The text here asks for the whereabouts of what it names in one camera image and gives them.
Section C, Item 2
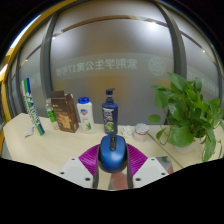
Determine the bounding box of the green plant in white pot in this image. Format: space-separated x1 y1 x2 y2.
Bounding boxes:
147 72 224 163

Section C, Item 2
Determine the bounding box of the blue and black computer mouse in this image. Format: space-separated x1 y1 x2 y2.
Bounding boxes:
97 134 129 174

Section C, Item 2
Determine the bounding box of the pastel multicolour mouse pad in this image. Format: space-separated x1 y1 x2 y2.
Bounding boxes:
108 155 175 192

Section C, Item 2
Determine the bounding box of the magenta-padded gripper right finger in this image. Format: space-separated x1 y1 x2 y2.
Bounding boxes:
125 143 170 190

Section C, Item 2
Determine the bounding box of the brown carton box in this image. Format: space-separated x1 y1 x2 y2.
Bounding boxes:
50 89 80 134

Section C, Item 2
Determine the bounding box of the small white paper packet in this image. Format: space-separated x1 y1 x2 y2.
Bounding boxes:
23 126 36 138

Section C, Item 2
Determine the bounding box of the clear bottle with green label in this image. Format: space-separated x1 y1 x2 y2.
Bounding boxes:
45 97 60 131

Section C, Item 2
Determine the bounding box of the white and green shuttlecock tube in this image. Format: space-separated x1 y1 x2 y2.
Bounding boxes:
21 77 46 137

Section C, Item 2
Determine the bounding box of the crumpled white tissue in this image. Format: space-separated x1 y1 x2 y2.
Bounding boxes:
119 124 135 138

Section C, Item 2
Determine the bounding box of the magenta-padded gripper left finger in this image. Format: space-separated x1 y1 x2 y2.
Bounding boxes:
59 143 101 190

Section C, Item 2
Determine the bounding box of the white bottle with blue cap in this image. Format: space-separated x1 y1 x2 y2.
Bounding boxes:
76 96 96 135

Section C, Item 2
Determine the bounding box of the small white round jar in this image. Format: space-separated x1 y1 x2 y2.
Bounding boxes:
133 122 150 143

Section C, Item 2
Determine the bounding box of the dark blue pump bottle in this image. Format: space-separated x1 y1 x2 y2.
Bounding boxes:
101 87 119 136

